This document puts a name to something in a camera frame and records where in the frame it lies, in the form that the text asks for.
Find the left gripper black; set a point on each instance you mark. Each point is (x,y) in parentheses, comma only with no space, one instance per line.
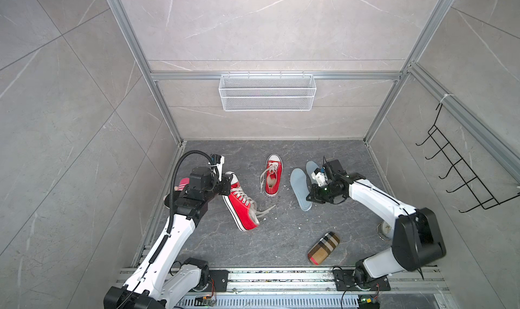
(225,184)

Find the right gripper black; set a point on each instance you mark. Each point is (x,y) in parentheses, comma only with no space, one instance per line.
(315,195)

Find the light blue shoe insole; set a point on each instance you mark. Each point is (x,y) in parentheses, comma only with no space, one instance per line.
(311,168)

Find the red canvas sneaker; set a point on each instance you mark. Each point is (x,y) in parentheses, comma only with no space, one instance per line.
(271,177)
(242,208)

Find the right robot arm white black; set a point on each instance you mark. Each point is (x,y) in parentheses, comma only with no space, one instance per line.
(415,234)

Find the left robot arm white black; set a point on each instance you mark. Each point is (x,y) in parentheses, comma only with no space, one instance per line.
(148,287)

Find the plush doll pink hat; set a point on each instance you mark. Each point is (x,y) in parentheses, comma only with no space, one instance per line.
(178,187)

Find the plaid beige glasses case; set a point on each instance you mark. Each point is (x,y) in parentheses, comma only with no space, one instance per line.
(323,248)

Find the white vented floor grille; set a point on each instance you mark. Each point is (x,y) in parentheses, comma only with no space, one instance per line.
(273,301)

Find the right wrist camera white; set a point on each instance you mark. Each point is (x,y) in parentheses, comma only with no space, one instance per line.
(319,177)

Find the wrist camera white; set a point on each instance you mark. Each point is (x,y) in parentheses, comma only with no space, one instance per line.
(216,164)
(319,177)

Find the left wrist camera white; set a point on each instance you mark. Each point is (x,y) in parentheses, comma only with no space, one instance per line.
(216,164)

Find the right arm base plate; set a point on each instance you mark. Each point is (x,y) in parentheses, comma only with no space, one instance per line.
(345,281)

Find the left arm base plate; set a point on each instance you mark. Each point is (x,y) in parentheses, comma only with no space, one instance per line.
(213,280)

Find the white wire mesh basket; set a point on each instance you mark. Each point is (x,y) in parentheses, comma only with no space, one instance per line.
(267,92)

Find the aluminium mounting rail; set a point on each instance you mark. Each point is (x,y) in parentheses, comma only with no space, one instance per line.
(319,280)

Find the black wall hook rack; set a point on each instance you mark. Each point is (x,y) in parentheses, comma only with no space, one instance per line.
(469,180)

